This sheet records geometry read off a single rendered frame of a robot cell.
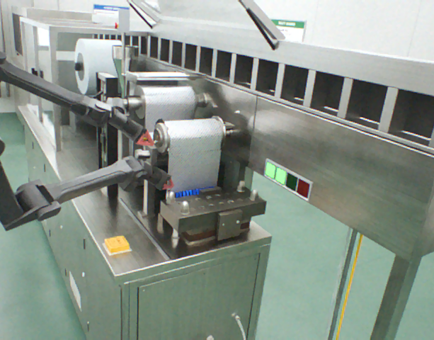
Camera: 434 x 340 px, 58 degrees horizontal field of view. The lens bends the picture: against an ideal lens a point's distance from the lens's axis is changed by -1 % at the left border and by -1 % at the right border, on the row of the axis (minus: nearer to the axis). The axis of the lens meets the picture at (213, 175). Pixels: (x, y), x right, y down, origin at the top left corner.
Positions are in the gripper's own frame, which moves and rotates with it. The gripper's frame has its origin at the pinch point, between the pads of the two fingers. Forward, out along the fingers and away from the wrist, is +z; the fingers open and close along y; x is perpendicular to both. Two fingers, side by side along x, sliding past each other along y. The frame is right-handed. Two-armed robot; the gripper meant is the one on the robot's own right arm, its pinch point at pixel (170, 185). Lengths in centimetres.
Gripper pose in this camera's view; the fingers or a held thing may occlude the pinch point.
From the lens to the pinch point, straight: 159.2
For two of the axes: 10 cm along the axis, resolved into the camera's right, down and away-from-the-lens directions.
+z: 5.4, 3.6, 7.6
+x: 5.3, -8.5, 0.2
